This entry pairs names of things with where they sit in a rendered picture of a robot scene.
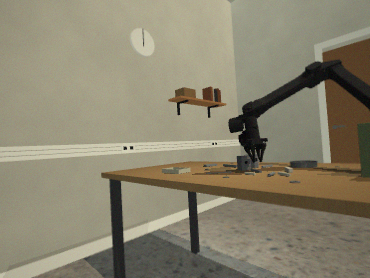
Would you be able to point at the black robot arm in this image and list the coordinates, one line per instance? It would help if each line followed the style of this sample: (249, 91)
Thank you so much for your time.
(336, 72)

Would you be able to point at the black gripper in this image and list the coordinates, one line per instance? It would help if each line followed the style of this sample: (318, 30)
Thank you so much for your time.
(254, 142)

